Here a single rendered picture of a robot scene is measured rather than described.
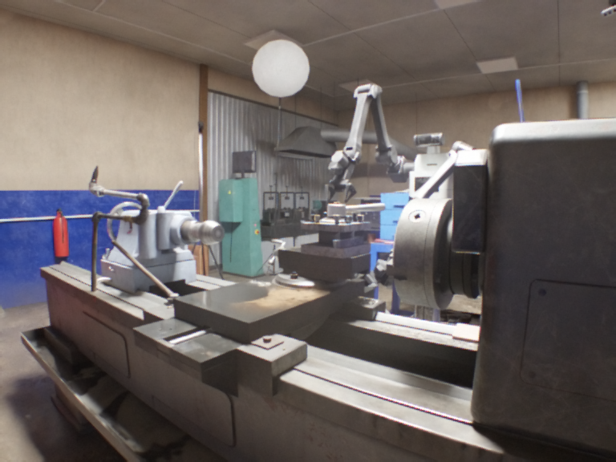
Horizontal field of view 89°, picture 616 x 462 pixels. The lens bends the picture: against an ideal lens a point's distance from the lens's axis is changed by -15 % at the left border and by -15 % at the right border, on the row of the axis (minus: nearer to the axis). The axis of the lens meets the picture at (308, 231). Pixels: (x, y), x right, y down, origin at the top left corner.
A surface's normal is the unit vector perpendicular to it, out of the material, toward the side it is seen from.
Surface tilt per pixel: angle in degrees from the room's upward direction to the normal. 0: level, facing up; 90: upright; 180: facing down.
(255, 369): 90
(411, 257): 87
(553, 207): 90
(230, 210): 90
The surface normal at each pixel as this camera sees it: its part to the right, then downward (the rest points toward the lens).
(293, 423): -0.60, 0.07
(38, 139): 0.80, 0.06
